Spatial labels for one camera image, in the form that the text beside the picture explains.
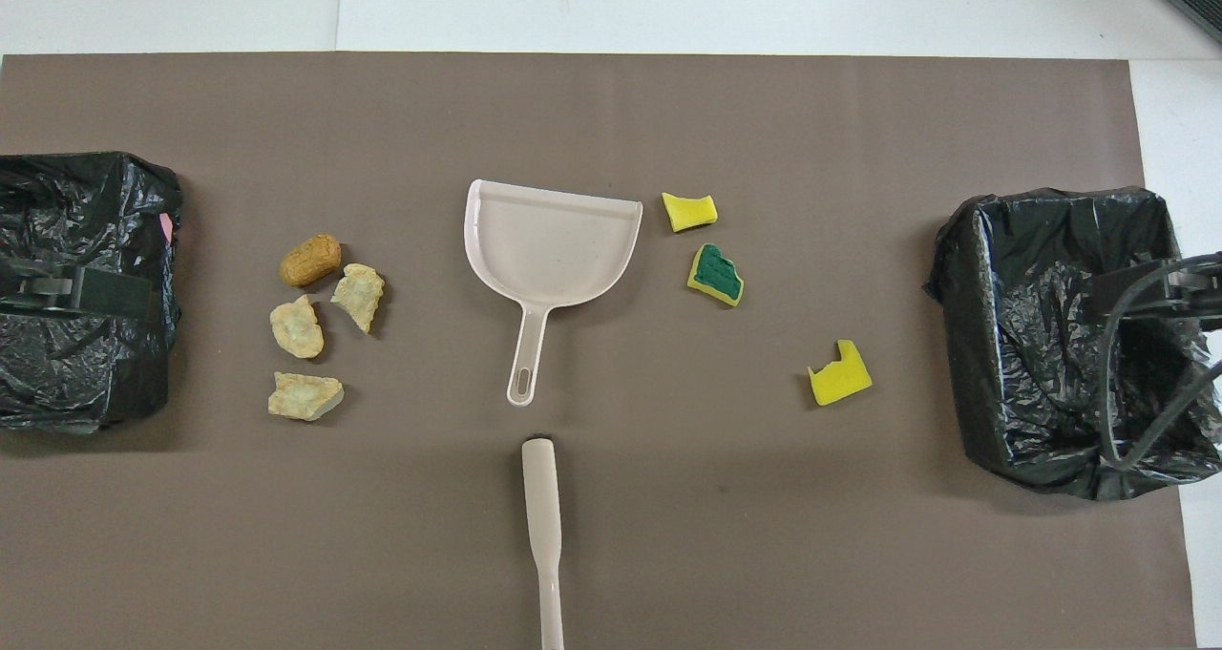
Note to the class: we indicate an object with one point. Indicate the green and yellow sponge piece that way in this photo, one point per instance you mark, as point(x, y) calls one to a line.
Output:
point(716, 276)

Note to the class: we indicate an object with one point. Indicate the brown table mat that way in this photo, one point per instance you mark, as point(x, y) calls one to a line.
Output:
point(611, 115)

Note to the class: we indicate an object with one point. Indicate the pink tag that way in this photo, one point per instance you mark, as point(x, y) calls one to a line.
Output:
point(167, 226)

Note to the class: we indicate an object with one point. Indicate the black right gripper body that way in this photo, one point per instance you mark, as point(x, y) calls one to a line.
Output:
point(1193, 292)

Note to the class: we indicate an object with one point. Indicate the brown fried nugget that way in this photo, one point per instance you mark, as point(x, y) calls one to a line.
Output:
point(310, 261)

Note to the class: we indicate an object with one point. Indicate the yellow notched sponge piece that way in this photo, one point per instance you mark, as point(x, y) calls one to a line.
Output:
point(840, 376)

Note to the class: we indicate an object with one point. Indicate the black bag covered bin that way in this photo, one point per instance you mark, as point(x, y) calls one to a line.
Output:
point(86, 211)

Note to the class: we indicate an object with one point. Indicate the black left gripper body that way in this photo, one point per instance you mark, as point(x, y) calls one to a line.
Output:
point(33, 287)

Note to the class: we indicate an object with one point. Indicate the beige hand brush black bristles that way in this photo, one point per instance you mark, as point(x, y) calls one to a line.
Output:
point(540, 497)

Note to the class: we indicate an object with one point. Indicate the pale fried food piece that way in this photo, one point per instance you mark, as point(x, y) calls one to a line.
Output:
point(305, 396)
point(358, 295)
point(297, 328)

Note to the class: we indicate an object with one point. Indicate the beige plastic dustpan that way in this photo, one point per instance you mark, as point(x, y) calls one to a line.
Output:
point(549, 249)

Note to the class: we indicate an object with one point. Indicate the open bin with black bag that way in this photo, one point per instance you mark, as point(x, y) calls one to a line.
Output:
point(1031, 345)

